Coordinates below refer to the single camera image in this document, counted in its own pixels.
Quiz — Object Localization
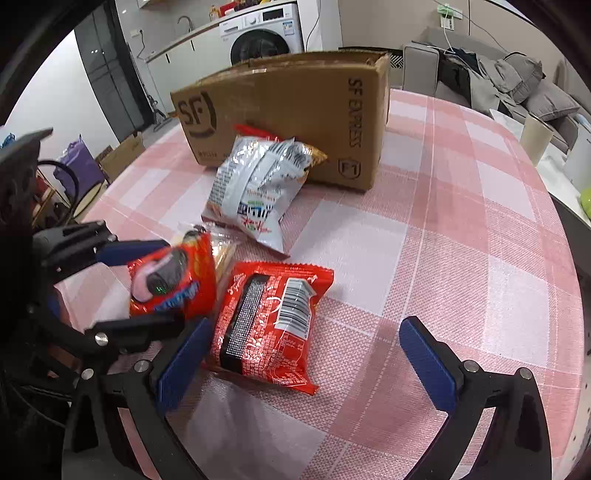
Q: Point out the pink plaid tablecloth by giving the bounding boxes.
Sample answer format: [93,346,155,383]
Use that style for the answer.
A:
[53,88,585,480]

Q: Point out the white counter cabinets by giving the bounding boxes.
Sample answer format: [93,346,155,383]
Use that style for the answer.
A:
[148,18,232,116]

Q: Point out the white marble coffee table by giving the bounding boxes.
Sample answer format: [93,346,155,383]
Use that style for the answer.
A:
[489,108,591,208]

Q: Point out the silver chip bag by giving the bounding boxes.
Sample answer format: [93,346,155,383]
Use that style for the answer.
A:
[202,134,328,257]

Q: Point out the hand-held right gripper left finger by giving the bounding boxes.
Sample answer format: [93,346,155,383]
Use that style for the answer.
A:
[62,318,215,480]

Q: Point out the grey pillow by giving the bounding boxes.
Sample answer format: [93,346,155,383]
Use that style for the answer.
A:
[503,51,546,104]
[526,78,580,121]

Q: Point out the red barcode snack packet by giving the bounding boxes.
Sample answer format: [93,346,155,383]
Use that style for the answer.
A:
[203,261,335,395]

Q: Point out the black frame chair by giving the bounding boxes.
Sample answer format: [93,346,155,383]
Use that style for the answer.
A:
[37,159,112,222]

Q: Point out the brown cardboard box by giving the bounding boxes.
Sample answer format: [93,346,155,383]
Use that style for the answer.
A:
[170,51,391,192]

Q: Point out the purple bag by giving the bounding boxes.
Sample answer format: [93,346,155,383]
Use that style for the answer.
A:
[53,135,109,199]

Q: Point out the red cookie packet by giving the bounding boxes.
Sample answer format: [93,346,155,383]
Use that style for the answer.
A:
[127,231,218,321]

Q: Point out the clear plastic snack packet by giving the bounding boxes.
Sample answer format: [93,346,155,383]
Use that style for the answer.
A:
[178,222,238,287]

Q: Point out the dark clothes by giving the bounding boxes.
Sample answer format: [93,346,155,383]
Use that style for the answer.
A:
[436,51,481,104]

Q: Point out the white washing machine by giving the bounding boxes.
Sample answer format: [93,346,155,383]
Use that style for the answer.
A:
[218,2,305,68]

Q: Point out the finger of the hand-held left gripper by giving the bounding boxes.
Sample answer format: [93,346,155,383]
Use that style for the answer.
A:
[85,314,185,355]
[34,220,169,280]

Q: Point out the small cardboard box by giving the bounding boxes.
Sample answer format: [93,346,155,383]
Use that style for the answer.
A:
[99,133,146,183]

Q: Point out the grey jacket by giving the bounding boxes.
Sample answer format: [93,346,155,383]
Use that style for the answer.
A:
[471,55,513,121]

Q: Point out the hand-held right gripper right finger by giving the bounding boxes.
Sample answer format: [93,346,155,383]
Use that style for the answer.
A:
[399,316,552,480]

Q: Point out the grey sofa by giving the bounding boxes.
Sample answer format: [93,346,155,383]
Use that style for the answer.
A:
[402,25,583,153]

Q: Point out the dark glass door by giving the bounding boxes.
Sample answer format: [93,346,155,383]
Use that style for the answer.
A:
[74,0,153,134]

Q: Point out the beige cup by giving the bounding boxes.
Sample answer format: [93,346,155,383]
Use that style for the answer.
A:
[519,113,555,167]

